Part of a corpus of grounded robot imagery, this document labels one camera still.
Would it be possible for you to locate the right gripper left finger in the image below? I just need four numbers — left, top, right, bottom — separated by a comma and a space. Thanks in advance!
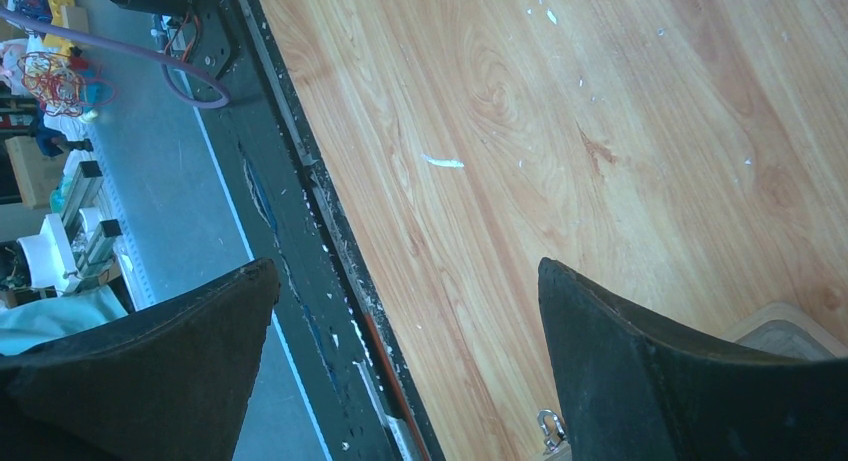
1, 258, 280, 460

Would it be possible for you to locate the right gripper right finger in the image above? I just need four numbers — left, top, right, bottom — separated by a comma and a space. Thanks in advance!
538, 258, 847, 460

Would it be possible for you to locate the small metal board latch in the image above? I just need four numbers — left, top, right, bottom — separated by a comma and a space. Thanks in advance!
537, 409, 568, 454

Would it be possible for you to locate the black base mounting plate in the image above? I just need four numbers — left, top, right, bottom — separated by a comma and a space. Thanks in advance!
192, 0, 444, 460

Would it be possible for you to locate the white paper scrap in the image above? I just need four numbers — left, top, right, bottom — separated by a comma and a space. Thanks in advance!
421, 154, 465, 169

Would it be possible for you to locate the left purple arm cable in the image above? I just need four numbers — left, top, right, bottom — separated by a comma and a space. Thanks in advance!
0, 7, 233, 111

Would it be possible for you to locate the background red cable bundle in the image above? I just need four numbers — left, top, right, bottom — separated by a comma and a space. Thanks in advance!
17, 51, 118, 119

